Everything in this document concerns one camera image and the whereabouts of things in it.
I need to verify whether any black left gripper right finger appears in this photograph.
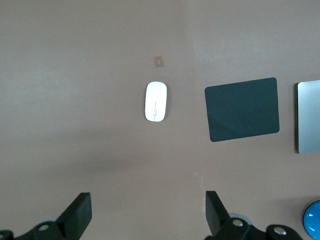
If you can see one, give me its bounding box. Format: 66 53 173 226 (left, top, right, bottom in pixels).
204 191 251 240

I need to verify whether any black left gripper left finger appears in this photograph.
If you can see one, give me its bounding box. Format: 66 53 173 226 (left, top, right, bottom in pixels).
27 191 93 240

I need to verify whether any white computer mouse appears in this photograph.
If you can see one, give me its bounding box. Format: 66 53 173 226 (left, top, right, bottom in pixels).
144 80 168 123

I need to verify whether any black mouse pad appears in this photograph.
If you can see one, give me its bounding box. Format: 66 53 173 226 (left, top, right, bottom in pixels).
204 76 281 143

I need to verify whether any blue desk lamp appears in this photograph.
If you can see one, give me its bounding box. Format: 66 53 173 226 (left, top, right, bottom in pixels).
302 199 320 238

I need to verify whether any silver closed laptop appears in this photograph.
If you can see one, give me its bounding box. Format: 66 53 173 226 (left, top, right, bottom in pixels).
296 79 320 155

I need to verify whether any small brown tape patch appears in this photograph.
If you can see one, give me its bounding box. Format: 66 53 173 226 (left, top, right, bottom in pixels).
152 55 165 68

